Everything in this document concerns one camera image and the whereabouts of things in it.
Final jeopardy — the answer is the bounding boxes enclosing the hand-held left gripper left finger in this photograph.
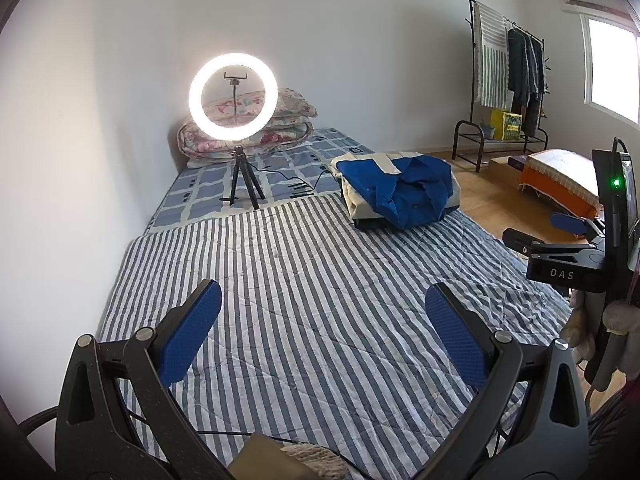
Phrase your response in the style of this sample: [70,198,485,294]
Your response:
[55,279,223,480]

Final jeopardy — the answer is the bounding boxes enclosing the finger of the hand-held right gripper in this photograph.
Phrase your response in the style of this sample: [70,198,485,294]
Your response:
[501,227,601,260]
[550,211,606,239]

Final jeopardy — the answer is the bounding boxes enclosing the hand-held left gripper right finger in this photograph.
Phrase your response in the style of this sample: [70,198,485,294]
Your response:
[425,281,590,480]

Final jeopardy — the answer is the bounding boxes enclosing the beige and blue jacket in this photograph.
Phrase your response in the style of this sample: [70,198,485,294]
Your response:
[331,150,461,231]

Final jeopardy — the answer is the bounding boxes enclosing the black clothes rack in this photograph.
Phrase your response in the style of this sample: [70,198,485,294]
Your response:
[451,0,551,173]

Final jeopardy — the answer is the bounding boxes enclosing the dark hanging clothes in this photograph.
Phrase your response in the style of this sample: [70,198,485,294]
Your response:
[506,27,547,136]

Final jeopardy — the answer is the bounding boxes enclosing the person's right hand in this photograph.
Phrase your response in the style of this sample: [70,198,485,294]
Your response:
[560,287,638,366]

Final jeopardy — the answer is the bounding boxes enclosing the person's left hand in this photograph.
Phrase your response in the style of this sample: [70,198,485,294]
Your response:
[282,442,349,480]

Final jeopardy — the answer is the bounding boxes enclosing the orange stool with white cover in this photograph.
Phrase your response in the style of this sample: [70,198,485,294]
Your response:
[517,149,608,221]

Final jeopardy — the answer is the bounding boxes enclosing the cardboard box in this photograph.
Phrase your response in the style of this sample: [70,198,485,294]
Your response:
[489,156,528,183]

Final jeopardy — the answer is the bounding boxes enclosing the yellow box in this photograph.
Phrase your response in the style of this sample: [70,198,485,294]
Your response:
[490,109,523,141]

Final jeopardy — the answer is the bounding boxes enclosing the blue striped blanket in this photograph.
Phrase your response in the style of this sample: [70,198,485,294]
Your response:
[97,192,573,478]

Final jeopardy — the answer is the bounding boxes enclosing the blue checked bed sheet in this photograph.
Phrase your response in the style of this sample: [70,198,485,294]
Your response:
[145,127,381,233]

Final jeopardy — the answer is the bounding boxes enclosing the window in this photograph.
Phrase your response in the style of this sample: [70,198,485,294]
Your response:
[580,10,640,126]

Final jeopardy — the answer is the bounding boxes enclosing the green striped hanging towel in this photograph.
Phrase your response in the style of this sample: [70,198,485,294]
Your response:
[472,1,511,110]

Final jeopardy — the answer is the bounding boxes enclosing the folded floral quilt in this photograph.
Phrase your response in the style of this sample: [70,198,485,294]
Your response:
[177,87,318,166]

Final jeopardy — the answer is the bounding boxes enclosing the black ring light cable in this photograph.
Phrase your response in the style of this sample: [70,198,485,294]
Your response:
[247,162,341,196]

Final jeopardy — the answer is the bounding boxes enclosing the white curtain rail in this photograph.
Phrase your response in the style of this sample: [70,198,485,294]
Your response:
[560,0,633,17]

